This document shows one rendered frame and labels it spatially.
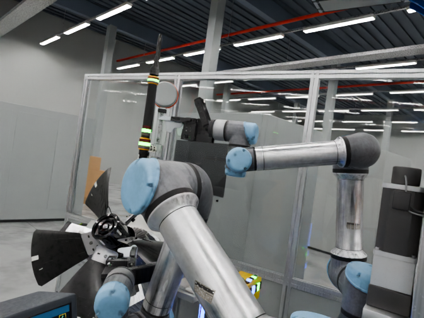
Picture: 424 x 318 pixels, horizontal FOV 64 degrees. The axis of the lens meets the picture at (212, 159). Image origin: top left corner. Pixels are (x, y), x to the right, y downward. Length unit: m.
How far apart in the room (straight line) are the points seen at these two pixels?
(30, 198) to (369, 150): 6.33
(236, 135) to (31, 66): 12.92
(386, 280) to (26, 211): 6.50
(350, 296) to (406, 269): 0.32
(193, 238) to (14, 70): 13.21
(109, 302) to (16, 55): 13.15
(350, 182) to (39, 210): 6.29
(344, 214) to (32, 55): 13.26
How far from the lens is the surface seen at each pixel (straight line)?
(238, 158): 1.00
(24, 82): 13.74
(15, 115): 6.73
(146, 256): 1.23
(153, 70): 1.35
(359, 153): 1.09
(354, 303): 1.15
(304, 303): 1.85
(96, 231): 1.41
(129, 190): 0.71
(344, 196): 1.23
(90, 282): 1.34
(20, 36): 13.95
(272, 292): 1.89
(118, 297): 0.83
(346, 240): 1.24
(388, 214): 0.86
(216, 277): 0.60
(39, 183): 6.92
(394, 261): 0.87
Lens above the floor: 1.52
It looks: level
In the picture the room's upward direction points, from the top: 8 degrees clockwise
